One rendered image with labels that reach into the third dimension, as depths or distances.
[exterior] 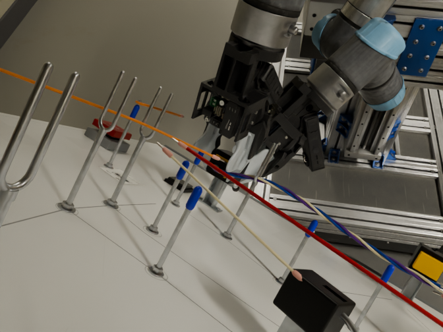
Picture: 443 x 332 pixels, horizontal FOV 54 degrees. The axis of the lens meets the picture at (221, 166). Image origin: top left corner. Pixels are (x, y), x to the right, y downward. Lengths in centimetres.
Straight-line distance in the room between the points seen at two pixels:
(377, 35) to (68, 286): 59
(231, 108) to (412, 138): 162
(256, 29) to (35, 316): 38
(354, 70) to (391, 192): 119
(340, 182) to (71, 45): 184
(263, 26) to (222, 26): 241
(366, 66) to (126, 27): 237
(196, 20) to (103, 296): 273
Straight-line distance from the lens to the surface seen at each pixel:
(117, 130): 75
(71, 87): 20
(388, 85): 81
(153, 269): 39
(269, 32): 53
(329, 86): 73
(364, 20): 89
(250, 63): 53
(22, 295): 30
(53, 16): 321
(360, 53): 74
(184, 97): 243
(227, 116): 55
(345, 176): 187
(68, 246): 38
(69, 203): 44
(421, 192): 193
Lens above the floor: 166
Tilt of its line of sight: 52 degrees down
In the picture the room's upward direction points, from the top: straight up
